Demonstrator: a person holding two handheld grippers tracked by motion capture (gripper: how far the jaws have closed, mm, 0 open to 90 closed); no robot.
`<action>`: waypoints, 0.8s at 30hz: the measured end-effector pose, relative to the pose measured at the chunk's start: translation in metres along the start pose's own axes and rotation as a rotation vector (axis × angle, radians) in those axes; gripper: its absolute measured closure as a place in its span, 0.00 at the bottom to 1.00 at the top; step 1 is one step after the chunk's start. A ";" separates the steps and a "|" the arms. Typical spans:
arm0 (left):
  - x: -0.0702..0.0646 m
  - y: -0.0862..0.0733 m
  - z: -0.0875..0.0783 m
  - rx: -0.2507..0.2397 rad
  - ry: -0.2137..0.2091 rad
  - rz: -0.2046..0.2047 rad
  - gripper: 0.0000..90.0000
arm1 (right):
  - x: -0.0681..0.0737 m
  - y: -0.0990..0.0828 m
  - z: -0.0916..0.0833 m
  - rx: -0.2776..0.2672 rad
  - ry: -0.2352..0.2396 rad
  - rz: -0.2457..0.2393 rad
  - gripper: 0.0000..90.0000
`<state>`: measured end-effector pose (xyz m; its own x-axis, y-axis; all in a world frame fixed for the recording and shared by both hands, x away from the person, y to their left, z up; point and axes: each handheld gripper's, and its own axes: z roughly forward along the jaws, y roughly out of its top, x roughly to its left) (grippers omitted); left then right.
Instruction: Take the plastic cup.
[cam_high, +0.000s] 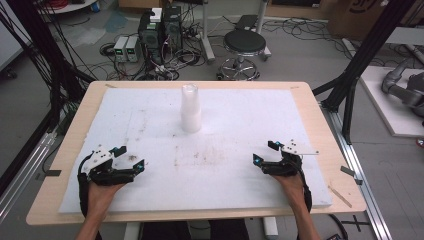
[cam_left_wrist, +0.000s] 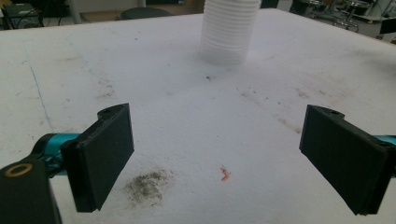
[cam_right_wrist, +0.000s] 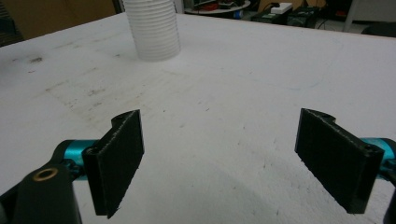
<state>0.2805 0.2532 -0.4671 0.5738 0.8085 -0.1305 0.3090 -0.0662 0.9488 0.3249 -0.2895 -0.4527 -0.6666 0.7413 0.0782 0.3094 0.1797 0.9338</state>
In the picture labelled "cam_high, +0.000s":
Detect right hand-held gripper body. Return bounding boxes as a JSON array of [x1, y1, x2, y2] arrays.
[[261, 139, 319, 178]]

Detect white stand leg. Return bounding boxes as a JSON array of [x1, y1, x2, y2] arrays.
[[199, 0, 217, 65], [254, 0, 273, 62]]

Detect white foam mat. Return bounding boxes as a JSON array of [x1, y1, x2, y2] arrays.
[[58, 87, 333, 214]]

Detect aluminium floor rail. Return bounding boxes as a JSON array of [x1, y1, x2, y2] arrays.
[[0, 130, 58, 223], [320, 102, 394, 240]]

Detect black metal frame post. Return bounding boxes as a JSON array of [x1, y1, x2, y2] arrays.
[[5, 0, 96, 103], [312, 0, 419, 145]]

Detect white base board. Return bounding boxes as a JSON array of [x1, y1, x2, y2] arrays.
[[359, 65, 424, 139]]

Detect black round stool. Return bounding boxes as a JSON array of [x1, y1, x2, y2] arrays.
[[217, 29, 268, 82]]

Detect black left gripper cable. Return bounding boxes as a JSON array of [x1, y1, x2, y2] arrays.
[[76, 155, 92, 218]]

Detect person's right hand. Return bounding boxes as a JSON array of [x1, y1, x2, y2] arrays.
[[271, 173, 309, 209]]

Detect person's left hand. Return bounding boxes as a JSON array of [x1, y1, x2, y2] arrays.
[[87, 181, 126, 218]]

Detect black computer tower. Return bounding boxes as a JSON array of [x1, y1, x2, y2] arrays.
[[162, 5, 184, 52], [137, 11, 165, 65]]

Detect black flat device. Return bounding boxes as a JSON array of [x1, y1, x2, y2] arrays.
[[234, 14, 260, 31]]

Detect white table leg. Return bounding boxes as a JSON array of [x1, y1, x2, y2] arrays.
[[262, 216, 280, 240], [123, 221, 142, 240]]

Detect grey bench power supply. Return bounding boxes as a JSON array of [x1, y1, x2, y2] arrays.
[[125, 35, 143, 64], [113, 35, 130, 63]]

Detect small white box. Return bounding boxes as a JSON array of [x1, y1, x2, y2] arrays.
[[149, 7, 164, 24]]

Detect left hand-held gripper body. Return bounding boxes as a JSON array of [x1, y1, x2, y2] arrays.
[[80, 145, 136, 187]]

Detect stack of white plastic cups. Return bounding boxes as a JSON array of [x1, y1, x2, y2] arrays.
[[179, 83, 203, 134]]

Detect person's legs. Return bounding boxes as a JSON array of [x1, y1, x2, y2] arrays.
[[140, 219, 252, 240]]

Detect brown cardboard box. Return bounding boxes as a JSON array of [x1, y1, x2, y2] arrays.
[[327, 0, 396, 42]]

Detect thin wooden stick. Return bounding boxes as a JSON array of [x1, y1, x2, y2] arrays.
[[327, 185, 353, 209]]

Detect coiled black cable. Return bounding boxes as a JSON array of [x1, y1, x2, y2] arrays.
[[99, 42, 116, 57]]

